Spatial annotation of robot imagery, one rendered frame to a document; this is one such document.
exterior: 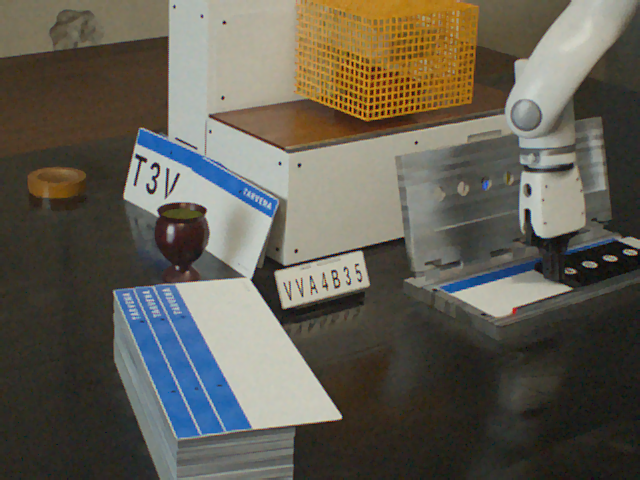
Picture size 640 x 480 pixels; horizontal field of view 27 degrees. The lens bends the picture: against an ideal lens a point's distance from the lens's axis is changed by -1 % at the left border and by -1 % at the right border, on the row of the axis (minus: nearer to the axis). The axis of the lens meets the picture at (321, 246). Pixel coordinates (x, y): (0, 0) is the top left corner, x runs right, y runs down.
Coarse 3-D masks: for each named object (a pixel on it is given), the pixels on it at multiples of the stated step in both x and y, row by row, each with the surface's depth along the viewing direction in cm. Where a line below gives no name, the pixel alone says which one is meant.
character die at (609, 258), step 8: (592, 248) 215; (600, 248) 215; (592, 256) 212; (600, 256) 212; (608, 256) 212; (616, 256) 212; (608, 264) 209; (616, 264) 209; (624, 264) 209; (632, 264) 209; (624, 272) 206
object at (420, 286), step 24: (576, 240) 221; (600, 240) 222; (456, 264) 205; (480, 264) 210; (504, 264) 209; (408, 288) 202; (432, 288) 199; (600, 288) 202; (624, 288) 203; (456, 312) 194; (480, 312) 192; (528, 312) 192; (552, 312) 194; (576, 312) 197; (504, 336) 189
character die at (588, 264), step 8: (568, 256) 211; (576, 256) 212; (584, 256) 211; (576, 264) 208; (584, 264) 208; (592, 264) 208; (600, 264) 209; (592, 272) 205; (600, 272) 206; (608, 272) 206; (616, 272) 206
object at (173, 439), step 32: (128, 320) 165; (128, 352) 165; (160, 352) 158; (128, 384) 167; (160, 384) 150; (160, 416) 147; (160, 448) 149; (192, 448) 140; (224, 448) 141; (256, 448) 142; (288, 448) 143
